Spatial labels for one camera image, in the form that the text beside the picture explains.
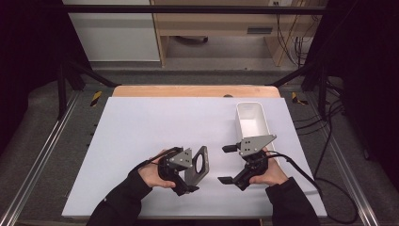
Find grey desk label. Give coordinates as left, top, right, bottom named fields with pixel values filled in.
left=246, top=26, right=274, bottom=35

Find dark curtain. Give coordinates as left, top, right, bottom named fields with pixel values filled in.
left=0, top=0, right=92, bottom=154
left=305, top=0, right=399, bottom=192

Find white cabinet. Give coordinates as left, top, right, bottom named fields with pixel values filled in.
left=61, top=0, right=161, bottom=62

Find dark patterned phone case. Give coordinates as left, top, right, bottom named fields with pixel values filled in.
left=184, top=145, right=210, bottom=189

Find left hand-held gripper cable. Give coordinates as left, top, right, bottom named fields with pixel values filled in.
left=128, top=146, right=184, bottom=173

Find hand-held gripper cable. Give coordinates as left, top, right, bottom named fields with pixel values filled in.
left=128, top=146, right=184, bottom=173
left=265, top=150, right=359, bottom=225

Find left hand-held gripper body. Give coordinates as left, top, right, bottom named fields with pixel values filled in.
left=157, top=146, right=194, bottom=193

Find aluminium rail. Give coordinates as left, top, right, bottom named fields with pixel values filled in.
left=0, top=89, right=82, bottom=226
left=304, top=92, right=381, bottom=226

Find hanging desk cables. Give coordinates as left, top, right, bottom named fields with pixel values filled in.
left=275, top=12, right=316, bottom=66

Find black metal stand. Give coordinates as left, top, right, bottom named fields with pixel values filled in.
left=265, top=60, right=330, bottom=121
left=56, top=58, right=122, bottom=121

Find light wooden desk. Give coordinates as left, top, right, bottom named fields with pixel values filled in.
left=150, top=0, right=328, bottom=68

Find white table mat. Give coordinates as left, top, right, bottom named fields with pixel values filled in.
left=61, top=96, right=327, bottom=219

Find wooden table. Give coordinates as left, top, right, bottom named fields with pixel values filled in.
left=111, top=85, right=281, bottom=99

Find person's right hand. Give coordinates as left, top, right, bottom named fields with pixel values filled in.
left=248, top=147, right=290, bottom=186

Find person's left hand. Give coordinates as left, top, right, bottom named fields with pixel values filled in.
left=137, top=150, right=177, bottom=189

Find right hand-held gripper cable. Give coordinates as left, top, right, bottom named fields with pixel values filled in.
left=265, top=150, right=359, bottom=225

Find bundle of black floor cables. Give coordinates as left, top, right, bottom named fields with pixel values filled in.
left=293, top=78, right=347, bottom=180

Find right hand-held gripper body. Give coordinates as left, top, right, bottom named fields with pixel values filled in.
left=232, top=135, right=278, bottom=192

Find white oblong plastic bin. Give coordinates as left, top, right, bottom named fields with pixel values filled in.
left=234, top=101, right=280, bottom=164

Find black horizontal frame bar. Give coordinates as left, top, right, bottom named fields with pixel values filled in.
left=60, top=4, right=328, bottom=14

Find yellow black hazard tape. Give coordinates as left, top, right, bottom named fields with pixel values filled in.
left=89, top=89, right=104, bottom=107
left=291, top=91, right=310, bottom=106

